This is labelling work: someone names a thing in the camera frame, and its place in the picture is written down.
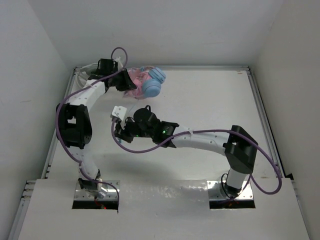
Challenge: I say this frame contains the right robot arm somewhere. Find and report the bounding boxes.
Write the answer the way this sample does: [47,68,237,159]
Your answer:
[111,105,258,199]

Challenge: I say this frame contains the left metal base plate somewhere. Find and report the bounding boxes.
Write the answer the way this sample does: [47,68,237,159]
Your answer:
[73,183,118,201]

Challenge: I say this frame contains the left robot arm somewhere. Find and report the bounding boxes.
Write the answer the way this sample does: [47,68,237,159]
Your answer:
[55,58,136,192]

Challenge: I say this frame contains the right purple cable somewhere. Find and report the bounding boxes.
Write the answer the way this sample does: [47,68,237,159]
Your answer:
[110,118,283,195]

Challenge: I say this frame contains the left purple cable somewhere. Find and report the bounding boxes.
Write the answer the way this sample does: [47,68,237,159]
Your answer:
[55,46,130,208]

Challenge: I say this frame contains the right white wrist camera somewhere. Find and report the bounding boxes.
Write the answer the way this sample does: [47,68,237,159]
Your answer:
[110,106,129,128]

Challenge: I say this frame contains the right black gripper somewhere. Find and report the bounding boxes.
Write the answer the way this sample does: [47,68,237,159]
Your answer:
[112,116,154,144]

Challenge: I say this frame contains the metal base plate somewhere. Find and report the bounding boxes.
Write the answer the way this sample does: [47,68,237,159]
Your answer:
[73,183,118,201]
[207,180,254,201]

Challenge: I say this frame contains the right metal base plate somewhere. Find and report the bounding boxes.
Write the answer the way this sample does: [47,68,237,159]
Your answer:
[207,180,254,201]

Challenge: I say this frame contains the purple cable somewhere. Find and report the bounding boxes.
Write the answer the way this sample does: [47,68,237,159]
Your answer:
[110,118,283,195]
[55,46,130,208]

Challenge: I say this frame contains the white grey headphones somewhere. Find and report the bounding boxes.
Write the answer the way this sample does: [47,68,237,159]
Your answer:
[75,63,98,89]

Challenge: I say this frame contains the aluminium table frame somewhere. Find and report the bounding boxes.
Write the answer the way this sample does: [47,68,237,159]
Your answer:
[9,67,308,240]

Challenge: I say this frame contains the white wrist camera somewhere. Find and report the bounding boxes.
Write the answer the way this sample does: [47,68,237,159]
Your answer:
[110,106,129,128]
[114,56,124,69]

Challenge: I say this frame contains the blue pink cat-ear headphones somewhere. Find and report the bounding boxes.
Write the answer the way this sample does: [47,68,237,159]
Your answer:
[139,66,167,99]

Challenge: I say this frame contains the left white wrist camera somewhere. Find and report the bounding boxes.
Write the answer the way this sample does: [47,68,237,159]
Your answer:
[114,56,124,69]

